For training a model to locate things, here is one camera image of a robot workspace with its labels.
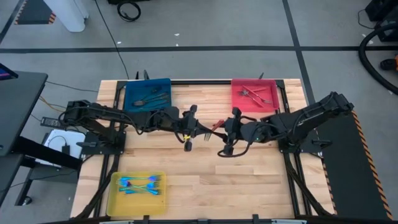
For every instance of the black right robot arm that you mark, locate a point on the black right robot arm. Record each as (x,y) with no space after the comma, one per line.
(311,115)

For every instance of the white column base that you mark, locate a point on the white column base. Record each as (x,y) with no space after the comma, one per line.
(68,15)

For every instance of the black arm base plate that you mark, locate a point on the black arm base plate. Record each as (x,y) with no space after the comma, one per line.
(320,143)
(90,149)

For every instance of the yellow tape marker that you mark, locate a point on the yellow tape marker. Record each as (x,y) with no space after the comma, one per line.
(186,137)

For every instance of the black desk leg frame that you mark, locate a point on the black desk leg frame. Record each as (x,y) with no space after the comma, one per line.
(46,154)

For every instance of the yellow plastic tray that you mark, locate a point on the yellow plastic tray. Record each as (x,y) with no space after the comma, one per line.
(136,205)

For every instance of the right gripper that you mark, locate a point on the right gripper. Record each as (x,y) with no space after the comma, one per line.
(237,132)

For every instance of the large black hazard mat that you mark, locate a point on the large black hazard mat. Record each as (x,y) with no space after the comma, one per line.
(351,174)

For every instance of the black frame tab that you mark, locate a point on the black frame tab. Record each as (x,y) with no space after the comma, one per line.
(146,75)
(137,76)
(261,76)

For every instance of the pink plastic tray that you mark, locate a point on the pink plastic tray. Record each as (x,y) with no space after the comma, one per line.
(237,104)

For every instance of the blue plastic tray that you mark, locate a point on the blue plastic tray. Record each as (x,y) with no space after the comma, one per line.
(133,87)

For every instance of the small black hazard mat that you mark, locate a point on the small black hazard mat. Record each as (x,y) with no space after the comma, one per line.
(34,12)

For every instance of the black power brick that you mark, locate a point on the black power brick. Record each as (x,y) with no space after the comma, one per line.
(49,121)

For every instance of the black desk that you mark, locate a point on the black desk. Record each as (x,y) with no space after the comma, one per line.
(18,109)

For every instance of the white flat box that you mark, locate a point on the white flat box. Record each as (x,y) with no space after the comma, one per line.
(74,140)

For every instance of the black equipment case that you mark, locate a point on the black equipment case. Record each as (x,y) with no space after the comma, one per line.
(385,18)

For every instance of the small black adapter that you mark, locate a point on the small black adapter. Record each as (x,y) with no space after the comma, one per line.
(66,150)

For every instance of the orange and black tool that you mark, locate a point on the orange and black tool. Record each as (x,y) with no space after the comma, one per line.
(388,63)

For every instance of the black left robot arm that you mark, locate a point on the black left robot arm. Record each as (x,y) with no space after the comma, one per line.
(140,116)

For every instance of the black metal rig frame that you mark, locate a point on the black metal rig frame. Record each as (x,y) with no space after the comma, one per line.
(202,82)

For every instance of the laptop with lit screen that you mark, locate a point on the laptop with lit screen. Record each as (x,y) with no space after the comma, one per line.
(6,74)

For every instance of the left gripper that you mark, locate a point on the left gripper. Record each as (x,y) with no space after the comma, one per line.
(189,124)

